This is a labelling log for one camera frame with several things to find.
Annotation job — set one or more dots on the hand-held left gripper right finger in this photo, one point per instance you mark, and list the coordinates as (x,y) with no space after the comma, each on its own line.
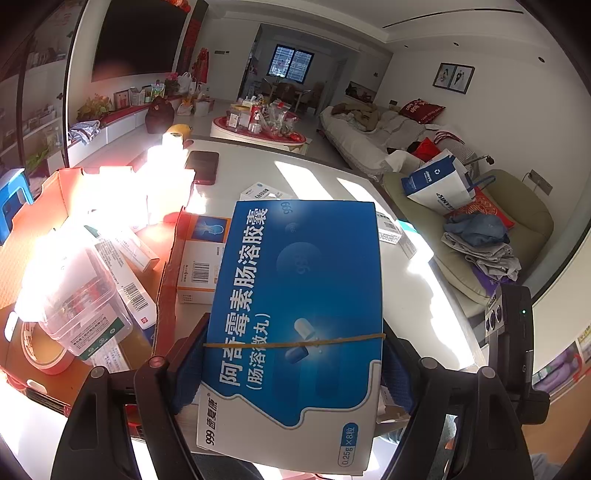
(397,374)

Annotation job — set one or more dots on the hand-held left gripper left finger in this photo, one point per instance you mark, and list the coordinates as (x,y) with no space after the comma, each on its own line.
(187,383)

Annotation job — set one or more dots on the white barcode medicine box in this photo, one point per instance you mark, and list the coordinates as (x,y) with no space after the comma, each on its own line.
(136,300)

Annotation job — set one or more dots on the white orange medicine box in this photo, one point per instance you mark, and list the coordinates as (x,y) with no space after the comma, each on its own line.
(198,263)

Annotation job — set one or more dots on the clear plastic container green label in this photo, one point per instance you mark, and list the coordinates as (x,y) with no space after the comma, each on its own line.
(83,304)

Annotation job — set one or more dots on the big blue medicine box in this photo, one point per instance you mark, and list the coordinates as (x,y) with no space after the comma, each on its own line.
(300,277)

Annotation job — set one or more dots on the adhesive tape roll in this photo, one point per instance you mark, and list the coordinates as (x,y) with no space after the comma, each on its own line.
(51,364)

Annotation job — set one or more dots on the white green medicine box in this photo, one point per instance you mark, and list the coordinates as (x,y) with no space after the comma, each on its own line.
(134,251)

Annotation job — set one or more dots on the red cardboard box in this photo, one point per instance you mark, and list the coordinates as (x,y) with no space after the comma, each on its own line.
(9,267)

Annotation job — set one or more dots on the purple cloth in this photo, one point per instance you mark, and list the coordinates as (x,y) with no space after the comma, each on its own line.
(561,369)

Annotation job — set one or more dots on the pile of folded clothes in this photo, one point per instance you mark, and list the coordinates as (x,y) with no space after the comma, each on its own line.
(480,249)

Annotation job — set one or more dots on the beige armchair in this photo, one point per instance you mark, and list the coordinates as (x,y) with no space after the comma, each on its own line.
(526,221)

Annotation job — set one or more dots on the white teal medicine box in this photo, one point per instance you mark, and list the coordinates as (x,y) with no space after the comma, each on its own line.
(407,242)

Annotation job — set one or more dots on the red patterned cushion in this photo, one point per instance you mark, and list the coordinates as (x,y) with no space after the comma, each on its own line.
(489,207)

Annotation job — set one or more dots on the white flat medicine box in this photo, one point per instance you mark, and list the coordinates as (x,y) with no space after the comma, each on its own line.
(388,230)

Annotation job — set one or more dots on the white blue paper bag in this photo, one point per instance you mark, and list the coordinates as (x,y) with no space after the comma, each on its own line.
(434,184)

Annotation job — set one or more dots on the small white blue medicine box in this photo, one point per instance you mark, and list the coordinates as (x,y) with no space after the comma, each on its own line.
(258,191)

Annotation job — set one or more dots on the red shopping bag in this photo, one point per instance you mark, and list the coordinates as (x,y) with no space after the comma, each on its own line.
(427,150)

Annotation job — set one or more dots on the dark red smartphone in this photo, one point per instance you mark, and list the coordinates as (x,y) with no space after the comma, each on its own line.
(202,167)

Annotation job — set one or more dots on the white sofa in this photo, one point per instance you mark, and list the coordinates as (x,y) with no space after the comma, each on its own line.
(355,138)

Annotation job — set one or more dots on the white paper roll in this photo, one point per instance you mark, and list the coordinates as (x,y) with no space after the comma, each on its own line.
(171,143)

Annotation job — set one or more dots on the yellow pomelo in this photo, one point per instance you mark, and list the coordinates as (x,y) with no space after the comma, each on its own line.
(179,130)

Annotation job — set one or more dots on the round red tray with items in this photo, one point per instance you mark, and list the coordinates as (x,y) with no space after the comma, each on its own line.
(258,141)

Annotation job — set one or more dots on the red lettered cushion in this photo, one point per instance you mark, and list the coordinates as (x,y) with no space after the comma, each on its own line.
(422,110)

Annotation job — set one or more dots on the blue plastic stool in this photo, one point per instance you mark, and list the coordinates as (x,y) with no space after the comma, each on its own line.
(14,194)

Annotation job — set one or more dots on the white low cabinet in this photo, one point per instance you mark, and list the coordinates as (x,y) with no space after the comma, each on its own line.
(120,129)

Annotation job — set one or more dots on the clear pump bottle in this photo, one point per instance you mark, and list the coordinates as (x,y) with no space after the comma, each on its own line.
(255,124)

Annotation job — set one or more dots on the dark red bag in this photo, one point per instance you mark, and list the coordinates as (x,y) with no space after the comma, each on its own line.
(159,115)

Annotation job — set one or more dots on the striped cloth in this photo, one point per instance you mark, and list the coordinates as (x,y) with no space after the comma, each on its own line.
(84,131)

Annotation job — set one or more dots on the wooden dining chair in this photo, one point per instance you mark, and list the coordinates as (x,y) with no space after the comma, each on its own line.
(313,97)

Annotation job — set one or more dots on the green potted plant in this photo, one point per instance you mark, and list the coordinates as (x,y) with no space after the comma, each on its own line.
(94,107)

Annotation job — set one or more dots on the white plastic bag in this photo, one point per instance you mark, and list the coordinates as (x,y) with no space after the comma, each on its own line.
(185,83)

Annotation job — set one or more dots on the red hanging decoration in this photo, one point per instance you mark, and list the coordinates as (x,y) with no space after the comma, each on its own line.
(201,69)

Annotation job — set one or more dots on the glass display cabinet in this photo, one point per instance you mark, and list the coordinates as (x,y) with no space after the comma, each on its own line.
(37,92)

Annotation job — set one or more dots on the dark window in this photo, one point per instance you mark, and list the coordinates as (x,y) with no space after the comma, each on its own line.
(291,63)

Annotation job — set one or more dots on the black television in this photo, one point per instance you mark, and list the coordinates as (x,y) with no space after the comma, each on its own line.
(134,37)

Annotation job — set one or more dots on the wall socket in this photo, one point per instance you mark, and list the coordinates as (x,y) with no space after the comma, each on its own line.
(538,181)

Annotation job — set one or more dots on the framed wall pictures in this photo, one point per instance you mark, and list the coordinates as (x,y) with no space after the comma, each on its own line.
(454,77)

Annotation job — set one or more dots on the small photo frame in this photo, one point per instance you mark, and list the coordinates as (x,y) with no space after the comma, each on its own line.
(121,99)

